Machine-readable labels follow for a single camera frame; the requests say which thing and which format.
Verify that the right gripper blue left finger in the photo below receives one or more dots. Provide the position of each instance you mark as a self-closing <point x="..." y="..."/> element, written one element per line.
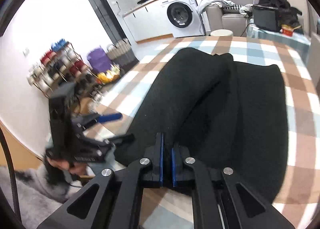
<point x="157" y="161"/>

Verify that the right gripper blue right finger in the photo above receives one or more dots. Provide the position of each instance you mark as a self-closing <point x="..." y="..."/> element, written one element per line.
<point x="177" y="165"/>

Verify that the black knit sweater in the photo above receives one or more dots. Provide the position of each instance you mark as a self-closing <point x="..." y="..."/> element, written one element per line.
<point x="227" y="113"/>

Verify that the black clothes pile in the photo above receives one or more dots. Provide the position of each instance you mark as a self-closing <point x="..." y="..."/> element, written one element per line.
<point x="288" y="14"/>

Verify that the person's left hand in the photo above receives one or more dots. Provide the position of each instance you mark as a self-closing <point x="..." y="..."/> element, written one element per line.
<point x="72" y="168"/>

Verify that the plaid checkered bed cover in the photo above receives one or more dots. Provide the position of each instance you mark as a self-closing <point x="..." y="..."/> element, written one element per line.
<point x="299" y="196"/>

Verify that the metal shoe rack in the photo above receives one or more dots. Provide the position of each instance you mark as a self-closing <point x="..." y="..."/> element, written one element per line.
<point x="60" y="65"/>

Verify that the purple bag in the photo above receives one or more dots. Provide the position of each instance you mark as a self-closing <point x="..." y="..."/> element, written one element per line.
<point x="99" y="60"/>

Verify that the woven laundry basket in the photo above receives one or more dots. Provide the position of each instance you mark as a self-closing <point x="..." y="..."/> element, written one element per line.
<point x="122" y="54"/>

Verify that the white cabinet with counter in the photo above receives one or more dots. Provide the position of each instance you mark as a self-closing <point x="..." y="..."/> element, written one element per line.
<point x="148" y="22"/>

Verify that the grey sofa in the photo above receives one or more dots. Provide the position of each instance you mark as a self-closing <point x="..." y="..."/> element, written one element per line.
<point x="225" y="14"/>

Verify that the white washing machine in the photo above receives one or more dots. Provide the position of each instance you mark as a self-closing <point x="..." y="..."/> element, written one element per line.
<point x="182" y="18"/>

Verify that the black white checkered pillow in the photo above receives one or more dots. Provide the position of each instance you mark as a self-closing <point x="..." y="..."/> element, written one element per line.
<point x="232" y="9"/>

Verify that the white blanket on sofa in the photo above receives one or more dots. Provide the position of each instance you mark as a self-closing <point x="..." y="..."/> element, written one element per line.
<point x="219" y="3"/>

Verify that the red snack box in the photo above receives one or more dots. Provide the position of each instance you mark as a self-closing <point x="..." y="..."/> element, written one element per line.
<point x="287" y="30"/>

